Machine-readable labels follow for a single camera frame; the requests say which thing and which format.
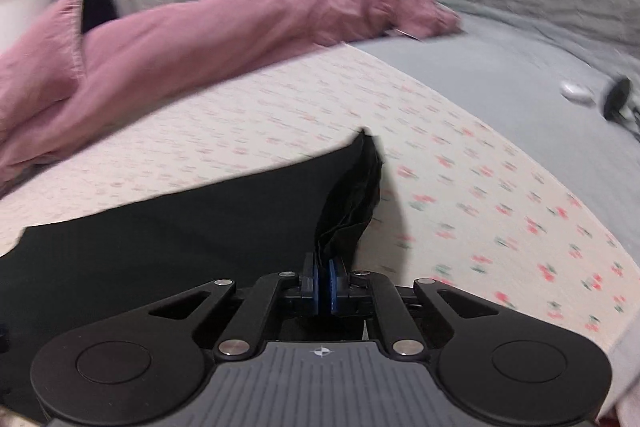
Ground black pants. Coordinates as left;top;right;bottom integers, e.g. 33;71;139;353
1;131;383;419

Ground floral bed sheet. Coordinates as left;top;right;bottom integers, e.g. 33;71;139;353
1;46;639;351

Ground pink duvet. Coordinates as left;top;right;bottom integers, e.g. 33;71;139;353
1;0;461;190

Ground light grey bed sheet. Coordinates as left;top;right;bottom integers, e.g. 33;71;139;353
360;15;639;258

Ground white small case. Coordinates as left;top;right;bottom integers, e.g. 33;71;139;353
560;81;594;105

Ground black small device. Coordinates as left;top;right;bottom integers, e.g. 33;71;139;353
601;76;639;139

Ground pink pillow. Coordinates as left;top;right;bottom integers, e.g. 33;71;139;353
1;0;85;135

